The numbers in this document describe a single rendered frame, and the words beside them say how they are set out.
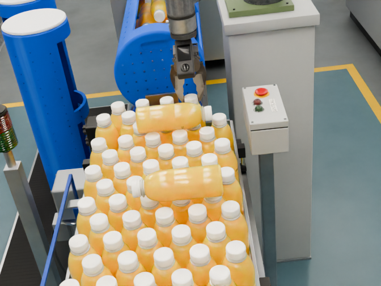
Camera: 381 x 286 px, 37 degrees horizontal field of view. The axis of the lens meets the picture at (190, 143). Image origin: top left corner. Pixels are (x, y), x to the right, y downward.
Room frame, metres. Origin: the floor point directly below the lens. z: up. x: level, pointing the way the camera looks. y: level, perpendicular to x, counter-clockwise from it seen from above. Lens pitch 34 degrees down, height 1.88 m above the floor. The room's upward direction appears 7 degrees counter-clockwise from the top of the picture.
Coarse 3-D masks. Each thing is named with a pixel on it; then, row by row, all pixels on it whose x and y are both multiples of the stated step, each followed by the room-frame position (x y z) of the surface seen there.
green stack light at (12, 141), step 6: (12, 126) 1.17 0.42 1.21; (6, 132) 1.14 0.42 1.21; (12, 132) 1.16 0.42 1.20; (0, 138) 1.13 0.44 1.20; (6, 138) 1.14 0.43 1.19; (12, 138) 1.15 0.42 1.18; (0, 144) 1.13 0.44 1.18; (6, 144) 1.14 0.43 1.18; (12, 144) 1.15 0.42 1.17; (0, 150) 1.13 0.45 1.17; (6, 150) 1.13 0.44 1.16
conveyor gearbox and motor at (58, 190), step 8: (80, 168) 1.46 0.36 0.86; (56, 176) 1.43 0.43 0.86; (64, 176) 1.43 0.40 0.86; (80, 176) 1.42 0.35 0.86; (56, 184) 1.39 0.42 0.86; (64, 184) 1.38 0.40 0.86; (80, 184) 1.37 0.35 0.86; (56, 192) 1.36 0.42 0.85; (80, 192) 1.35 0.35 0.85; (56, 200) 1.36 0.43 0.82; (56, 208) 1.37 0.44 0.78; (56, 216) 1.42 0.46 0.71
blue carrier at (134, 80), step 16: (128, 0) 2.06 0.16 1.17; (128, 16) 1.83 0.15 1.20; (128, 32) 1.66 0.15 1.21; (144, 32) 1.59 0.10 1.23; (160, 32) 1.58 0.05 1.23; (128, 48) 1.58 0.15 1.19; (144, 48) 1.58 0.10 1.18; (160, 48) 1.58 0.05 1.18; (128, 64) 1.58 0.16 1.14; (144, 64) 1.58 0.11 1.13; (160, 64) 1.58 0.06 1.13; (128, 80) 1.58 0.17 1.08; (144, 80) 1.58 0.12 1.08; (160, 80) 1.58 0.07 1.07; (192, 80) 1.57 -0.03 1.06; (128, 96) 1.58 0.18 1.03; (144, 96) 1.58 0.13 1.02
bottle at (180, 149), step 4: (172, 140) 1.23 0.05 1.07; (188, 140) 1.23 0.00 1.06; (172, 144) 1.22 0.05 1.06; (176, 144) 1.21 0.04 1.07; (180, 144) 1.20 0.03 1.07; (184, 144) 1.21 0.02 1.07; (176, 148) 1.20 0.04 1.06; (180, 148) 1.20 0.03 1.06; (184, 148) 1.20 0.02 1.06; (176, 152) 1.20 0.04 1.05; (180, 152) 1.20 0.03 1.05; (184, 152) 1.20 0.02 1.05; (184, 156) 1.19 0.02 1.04
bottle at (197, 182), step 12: (180, 168) 0.98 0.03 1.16; (192, 168) 0.97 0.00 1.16; (204, 168) 0.97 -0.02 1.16; (216, 168) 0.96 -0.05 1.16; (144, 180) 0.97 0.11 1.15; (156, 180) 0.95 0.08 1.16; (168, 180) 0.95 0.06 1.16; (180, 180) 0.94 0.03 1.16; (192, 180) 0.94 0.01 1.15; (204, 180) 0.94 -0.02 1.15; (216, 180) 0.93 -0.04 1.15; (144, 192) 0.95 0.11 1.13; (156, 192) 0.94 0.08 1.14; (168, 192) 0.93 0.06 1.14; (180, 192) 0.93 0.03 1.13; (192, 192) 0.93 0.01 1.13; (204, 192) 0.93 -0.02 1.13; (216, 192) 0.93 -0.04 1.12
